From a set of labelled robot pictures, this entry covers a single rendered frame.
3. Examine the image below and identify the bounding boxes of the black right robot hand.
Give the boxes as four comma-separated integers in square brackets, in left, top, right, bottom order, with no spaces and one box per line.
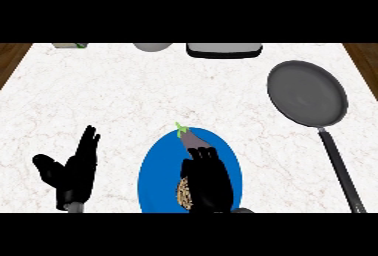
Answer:
[179,146,235,214]

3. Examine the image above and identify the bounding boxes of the dark grey frying pan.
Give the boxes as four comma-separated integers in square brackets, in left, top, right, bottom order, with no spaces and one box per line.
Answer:
[266,59,368,214]

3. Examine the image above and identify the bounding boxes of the blue round plate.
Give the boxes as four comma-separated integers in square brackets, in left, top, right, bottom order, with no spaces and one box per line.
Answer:
[137,126,243,214]

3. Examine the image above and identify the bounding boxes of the grey round bowl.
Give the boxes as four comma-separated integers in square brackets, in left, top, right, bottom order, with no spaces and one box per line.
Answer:
[131,42,174,53]

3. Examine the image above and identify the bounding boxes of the purple eggplant with green stem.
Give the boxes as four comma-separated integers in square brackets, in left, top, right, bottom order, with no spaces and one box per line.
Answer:
[174,121,212,159]

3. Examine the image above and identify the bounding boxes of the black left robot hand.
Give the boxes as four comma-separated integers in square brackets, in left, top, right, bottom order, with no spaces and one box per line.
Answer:
[31,124,102,212]

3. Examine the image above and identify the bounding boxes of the pale box with green mark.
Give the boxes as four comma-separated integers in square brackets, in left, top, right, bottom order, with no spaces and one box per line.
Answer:
[52,42,90,49]

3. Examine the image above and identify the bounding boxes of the black and grey appliance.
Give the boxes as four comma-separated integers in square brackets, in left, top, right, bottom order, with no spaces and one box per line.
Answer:
[184,42,264,60]

